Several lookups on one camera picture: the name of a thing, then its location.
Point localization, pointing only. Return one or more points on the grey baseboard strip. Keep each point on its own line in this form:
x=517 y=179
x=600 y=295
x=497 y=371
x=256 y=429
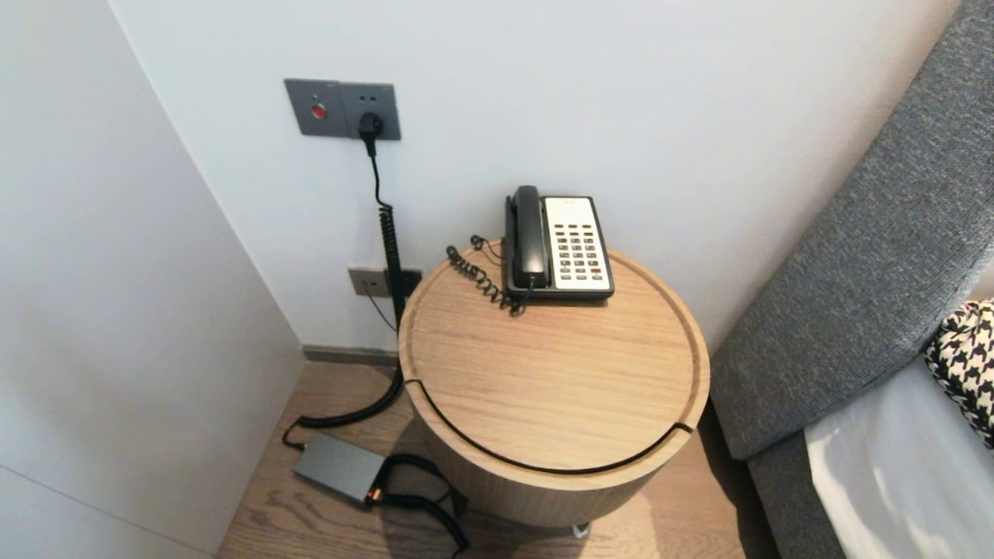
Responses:
x=342 y=355

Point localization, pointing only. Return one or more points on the beige wall data outlet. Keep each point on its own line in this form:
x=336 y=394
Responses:
x=365 y=281

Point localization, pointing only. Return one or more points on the black white houndstooth pillow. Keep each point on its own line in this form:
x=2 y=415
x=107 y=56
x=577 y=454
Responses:
x=967 y=357

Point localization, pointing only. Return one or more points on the black and white desk telephone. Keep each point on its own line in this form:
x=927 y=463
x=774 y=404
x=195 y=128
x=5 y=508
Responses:
x=578 y=248

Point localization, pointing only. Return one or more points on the grey power adapter brick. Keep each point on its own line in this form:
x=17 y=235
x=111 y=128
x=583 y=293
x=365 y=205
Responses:
x=338 y=466

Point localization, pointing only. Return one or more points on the black power plug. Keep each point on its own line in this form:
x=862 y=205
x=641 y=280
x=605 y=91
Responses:
x=370 y=126

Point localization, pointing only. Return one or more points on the black telephone handset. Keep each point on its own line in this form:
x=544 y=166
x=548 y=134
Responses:
x=530 y=233

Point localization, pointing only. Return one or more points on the round wooden side table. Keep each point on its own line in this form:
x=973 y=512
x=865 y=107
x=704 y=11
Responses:
x=543 y=373
x=543 y=497

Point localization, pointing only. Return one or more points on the grey upholstered headboard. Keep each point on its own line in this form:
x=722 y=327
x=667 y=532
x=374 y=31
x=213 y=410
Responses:
x=854 y=272

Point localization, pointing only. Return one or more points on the white bed sheet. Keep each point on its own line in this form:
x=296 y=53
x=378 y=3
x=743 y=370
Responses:
x=916 y=481

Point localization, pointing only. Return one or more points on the grey wall socket panel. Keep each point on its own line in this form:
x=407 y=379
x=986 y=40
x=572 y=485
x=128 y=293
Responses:
x=311 y=97

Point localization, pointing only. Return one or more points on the dark wall outlet plate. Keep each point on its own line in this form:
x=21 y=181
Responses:
x=414 y=278

